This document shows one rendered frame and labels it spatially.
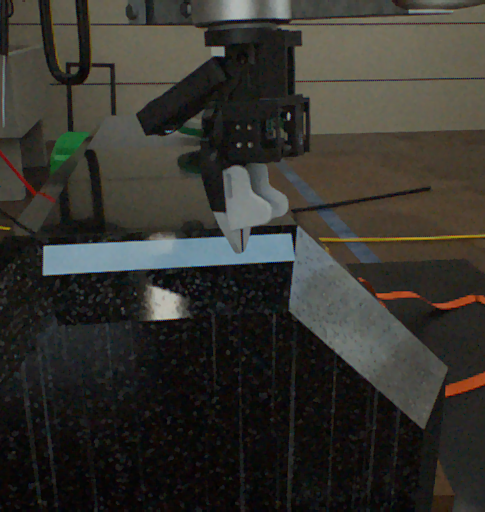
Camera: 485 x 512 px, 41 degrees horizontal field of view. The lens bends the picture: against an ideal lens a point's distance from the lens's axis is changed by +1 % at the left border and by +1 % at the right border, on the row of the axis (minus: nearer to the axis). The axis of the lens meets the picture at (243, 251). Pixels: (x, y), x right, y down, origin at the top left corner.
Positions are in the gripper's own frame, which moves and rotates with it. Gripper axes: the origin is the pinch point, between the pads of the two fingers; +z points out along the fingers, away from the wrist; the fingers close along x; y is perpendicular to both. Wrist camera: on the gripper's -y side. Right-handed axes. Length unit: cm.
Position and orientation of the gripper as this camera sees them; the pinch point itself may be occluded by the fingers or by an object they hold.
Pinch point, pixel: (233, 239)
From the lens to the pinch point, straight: 65.4
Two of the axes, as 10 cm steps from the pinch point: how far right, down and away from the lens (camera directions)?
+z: 0.4, 9.6, 2.8
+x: 4.7, -2.6, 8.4
